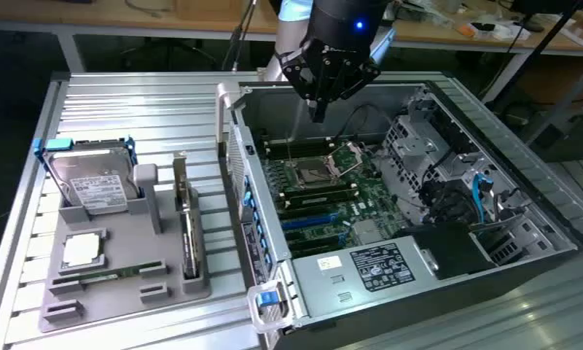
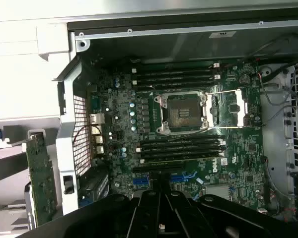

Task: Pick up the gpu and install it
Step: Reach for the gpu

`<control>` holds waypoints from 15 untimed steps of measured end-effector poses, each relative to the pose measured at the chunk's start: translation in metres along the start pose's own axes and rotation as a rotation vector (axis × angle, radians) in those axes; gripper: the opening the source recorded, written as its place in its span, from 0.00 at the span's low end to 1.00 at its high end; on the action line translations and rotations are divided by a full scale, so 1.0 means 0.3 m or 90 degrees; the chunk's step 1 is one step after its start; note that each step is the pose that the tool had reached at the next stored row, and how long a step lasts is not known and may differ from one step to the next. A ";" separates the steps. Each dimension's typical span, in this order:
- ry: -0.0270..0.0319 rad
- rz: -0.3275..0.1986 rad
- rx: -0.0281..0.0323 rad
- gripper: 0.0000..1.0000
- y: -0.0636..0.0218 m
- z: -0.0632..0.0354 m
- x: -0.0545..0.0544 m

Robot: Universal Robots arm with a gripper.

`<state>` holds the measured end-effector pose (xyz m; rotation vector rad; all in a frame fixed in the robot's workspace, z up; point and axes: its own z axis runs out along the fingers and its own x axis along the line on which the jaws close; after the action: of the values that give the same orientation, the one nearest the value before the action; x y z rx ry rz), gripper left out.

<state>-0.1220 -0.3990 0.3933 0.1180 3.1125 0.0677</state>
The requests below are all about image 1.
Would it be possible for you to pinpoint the dark grey box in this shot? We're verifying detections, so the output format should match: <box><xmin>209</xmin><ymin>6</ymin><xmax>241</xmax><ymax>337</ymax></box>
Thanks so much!
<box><xmin>534</xmin><ymin>112</ymin><xmax>583</xmax><ymax>163</ymax></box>

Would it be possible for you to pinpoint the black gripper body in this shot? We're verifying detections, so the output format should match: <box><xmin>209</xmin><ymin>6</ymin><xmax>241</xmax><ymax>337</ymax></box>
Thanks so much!
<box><xmin>304</xmin><ymin>0</ymin><xmax>388</xmax><ymax>102</ymax></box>

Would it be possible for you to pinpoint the white packaging pile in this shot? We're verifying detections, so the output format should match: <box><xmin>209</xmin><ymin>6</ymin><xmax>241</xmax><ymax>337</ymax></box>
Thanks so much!
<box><xmin>459</xmin><ymin>20</ymin><xmax>534</xmax><ymax>42</ymax></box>

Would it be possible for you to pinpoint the metal socket cover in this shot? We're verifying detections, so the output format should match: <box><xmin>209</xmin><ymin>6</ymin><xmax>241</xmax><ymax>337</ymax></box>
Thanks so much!
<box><xmin>322</xmin><ymin>141</ymin><xmax>366</xmax><ymax>180</ymax></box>

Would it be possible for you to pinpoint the black wire bundle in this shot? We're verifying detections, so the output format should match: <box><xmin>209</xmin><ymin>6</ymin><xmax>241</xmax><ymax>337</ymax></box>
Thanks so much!
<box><xmin>419</xmin><ymin>181</ymin><xmax>483</xmax><ymax>228</ymax></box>

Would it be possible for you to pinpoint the silver perforated drive cage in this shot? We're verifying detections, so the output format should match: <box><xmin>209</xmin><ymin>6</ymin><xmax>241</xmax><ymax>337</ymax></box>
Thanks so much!
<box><xmin>382</xmin><ymin>93</ymin><xmax>498</xmax><ymax>220</ymax></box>

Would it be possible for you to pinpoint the silver CPU chip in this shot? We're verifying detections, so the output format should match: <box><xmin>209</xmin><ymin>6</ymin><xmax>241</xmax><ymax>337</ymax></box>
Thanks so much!
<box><xmin>60</xmin><ymin>233</ymin><xmax>104</xmax><ymax>269</ymax></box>

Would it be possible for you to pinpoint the green motherboard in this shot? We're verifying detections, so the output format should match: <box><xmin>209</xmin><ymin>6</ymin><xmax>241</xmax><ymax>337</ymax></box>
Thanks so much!
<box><xmin>257</xmin><ymin>135</ymin><xmax>413</xmax><ymax>262</ymax></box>

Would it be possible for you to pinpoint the grey power supply unit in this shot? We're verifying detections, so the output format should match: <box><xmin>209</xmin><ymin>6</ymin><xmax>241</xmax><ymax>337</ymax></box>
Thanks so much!
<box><xmin>290</xmin><ymin>234</ymin><xmax>442</xmax><ymax>319</ymax></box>

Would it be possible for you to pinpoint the black tripod pole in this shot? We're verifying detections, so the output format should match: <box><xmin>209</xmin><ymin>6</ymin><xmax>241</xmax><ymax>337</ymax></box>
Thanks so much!
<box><xmin>483</xmin><ymin>0</ymin><xmax>583</xmax><ymax>110</ymax></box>

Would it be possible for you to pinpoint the silver disk bay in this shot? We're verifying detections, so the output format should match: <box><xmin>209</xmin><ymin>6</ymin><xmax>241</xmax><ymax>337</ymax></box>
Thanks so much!
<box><xmin>469</xmin><ymin>213</ymin><xmax>581</xmax><ymax>268</ymax></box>

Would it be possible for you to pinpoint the black hanging cable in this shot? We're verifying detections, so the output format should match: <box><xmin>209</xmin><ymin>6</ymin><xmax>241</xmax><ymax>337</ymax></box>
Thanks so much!
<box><xmin>221</xmin><ymin>0</ymin><xmax>262</xmax><ymax>73</ymax></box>

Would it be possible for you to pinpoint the blue data wire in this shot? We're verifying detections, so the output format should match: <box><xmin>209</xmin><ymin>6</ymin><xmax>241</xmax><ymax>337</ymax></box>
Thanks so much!
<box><xmin>470</xmin><ymin>172</ymin><xmax>491</xmax><ymax>224</ymax></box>

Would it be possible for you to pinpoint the blue expansion slot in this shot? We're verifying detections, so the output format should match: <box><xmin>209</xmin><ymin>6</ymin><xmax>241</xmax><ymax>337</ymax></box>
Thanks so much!
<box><xmin>280</xmin><ymin>212</ymin><xmax>337</xmax><ymax>231</ymax></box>

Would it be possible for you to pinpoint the green graphics card black fan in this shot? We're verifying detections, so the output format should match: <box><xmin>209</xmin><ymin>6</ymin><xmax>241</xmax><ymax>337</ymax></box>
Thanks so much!
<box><xmin>170</xmin><ymin>150</ymin><xmax>209</xmax><ymax>282</ymax></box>

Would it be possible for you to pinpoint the thin metal locking lever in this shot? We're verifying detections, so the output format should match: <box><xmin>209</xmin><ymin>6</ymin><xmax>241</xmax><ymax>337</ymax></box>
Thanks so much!
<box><xmin>285</xmin><ymin>131</ymin><xmax>297</xmax><ymax>172</ymax></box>

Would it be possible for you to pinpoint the black green RAM stick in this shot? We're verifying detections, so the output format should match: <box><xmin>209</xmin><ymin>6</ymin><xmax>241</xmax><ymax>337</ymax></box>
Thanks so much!
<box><xmin>282</xmin><ymin>186</ymin><xmax>360</xmax><ymax>211</ymax></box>

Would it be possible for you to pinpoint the wooden desk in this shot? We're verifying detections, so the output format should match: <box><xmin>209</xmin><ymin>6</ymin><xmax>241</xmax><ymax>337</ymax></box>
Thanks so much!
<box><xmin>0</xmin><ymin>0</ymin><xmax>583</xmax><ymax>59</ymax></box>

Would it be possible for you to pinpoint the grey plastic parts rack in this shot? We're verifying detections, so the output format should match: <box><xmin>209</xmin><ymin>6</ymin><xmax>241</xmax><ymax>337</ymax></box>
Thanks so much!
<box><xmin>37</xmin><ymin>150</ymin><xmax>213</xmax><ymax>333</ymax></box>

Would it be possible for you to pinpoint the CPU socket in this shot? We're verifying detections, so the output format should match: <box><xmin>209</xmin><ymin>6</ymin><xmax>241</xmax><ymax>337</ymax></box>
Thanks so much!
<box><xmin>290</xmin><ymin>160</ymin><xmax>340</xmax><ymax>190</ymax></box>

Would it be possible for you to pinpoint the hard disk in blue carrier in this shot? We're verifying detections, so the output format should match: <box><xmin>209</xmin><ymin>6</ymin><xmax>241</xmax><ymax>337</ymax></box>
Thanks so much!
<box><xmin>32</xmin><ymin>136</ymin><xmax>142</xmax><ymax>217</ymax></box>

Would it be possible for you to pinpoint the silver chipset heatsink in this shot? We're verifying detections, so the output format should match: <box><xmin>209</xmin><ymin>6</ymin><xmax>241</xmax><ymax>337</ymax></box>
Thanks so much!
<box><xmin>352</xmin><ymin>219</ymin><xmax>388</xmax><ymax>245</ymax></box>

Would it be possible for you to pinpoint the open black PC case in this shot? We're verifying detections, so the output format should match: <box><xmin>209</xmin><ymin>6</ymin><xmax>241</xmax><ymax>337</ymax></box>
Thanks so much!
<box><xmin>214</xmin><ymin>74</ymin><xmax>583</xmax><ymax>350</ymax></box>

